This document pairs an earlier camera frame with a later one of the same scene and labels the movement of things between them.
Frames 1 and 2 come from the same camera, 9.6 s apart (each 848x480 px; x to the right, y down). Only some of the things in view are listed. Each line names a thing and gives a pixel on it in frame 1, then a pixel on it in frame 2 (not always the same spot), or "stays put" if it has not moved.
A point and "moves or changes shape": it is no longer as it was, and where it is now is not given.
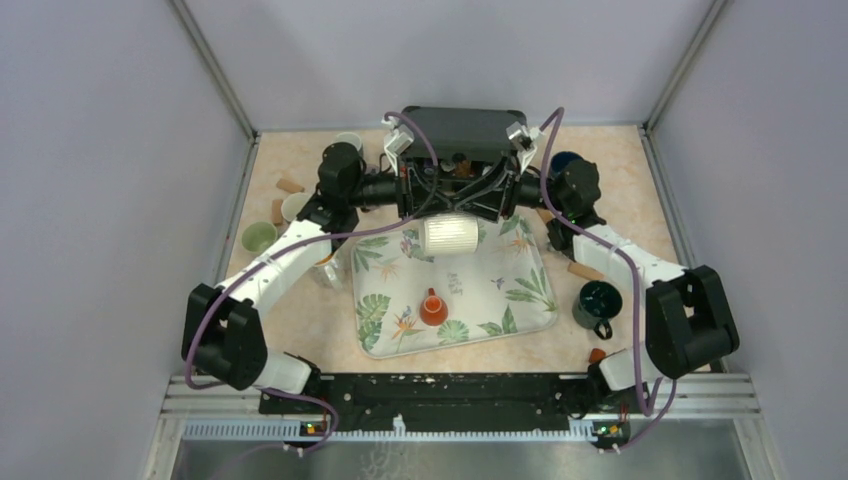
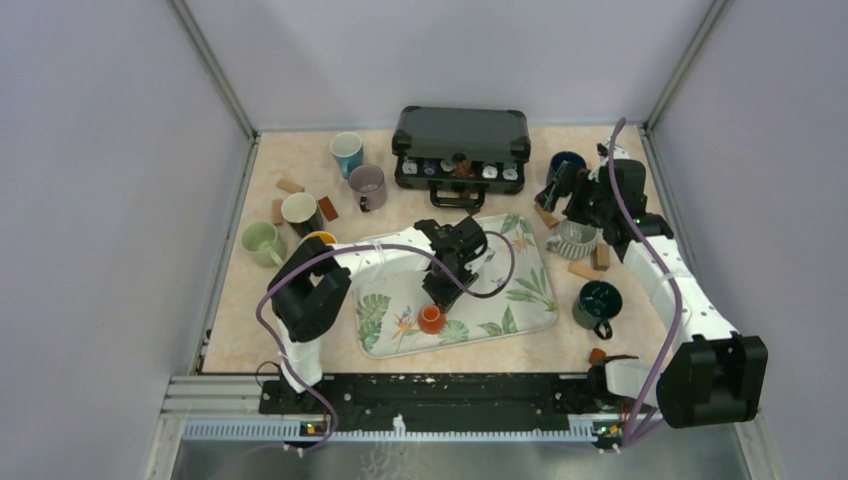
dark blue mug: (561, 159) stays put
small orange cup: (433, 310) moves or changes shape
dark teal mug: (598, 303) stays put
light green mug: (258, 236) stays put
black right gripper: (493, 196) to (572, 179)
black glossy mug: (292, 204) stays put
